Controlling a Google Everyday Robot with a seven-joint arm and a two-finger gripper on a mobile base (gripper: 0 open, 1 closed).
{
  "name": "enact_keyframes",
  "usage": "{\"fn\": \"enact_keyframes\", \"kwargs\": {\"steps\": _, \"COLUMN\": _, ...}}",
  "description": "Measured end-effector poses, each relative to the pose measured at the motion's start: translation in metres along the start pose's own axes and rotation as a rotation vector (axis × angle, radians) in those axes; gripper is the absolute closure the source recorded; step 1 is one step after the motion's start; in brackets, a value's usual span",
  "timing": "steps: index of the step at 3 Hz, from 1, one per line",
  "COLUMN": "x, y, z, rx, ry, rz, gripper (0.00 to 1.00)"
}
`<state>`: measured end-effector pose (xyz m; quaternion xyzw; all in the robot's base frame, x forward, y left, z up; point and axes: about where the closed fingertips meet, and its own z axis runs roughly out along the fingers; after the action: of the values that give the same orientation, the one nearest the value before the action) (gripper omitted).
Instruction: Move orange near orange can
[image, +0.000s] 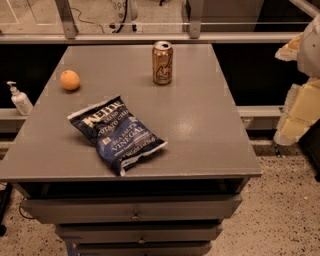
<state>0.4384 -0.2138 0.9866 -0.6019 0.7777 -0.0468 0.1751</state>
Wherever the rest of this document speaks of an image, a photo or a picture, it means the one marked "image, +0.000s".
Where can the white pump bottle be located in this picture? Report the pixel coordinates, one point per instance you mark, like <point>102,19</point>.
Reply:
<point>20,99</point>

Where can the metal railing frame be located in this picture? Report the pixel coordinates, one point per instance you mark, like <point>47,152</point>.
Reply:
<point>178,21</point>

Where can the orange fruit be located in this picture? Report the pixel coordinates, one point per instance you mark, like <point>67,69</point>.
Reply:
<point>70,80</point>

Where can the blue potato chip bag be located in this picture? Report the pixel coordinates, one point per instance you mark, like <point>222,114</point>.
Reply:
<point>121,139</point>

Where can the white machine base background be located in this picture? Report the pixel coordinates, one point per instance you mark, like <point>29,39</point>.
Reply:
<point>125,12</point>

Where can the grey drawer cabinet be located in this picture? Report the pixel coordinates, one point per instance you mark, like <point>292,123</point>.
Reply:
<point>171,203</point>

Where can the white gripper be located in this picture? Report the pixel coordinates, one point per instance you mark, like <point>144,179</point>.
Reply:
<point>310,50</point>

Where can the orange soda can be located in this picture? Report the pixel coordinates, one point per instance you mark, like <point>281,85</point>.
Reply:
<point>162,56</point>

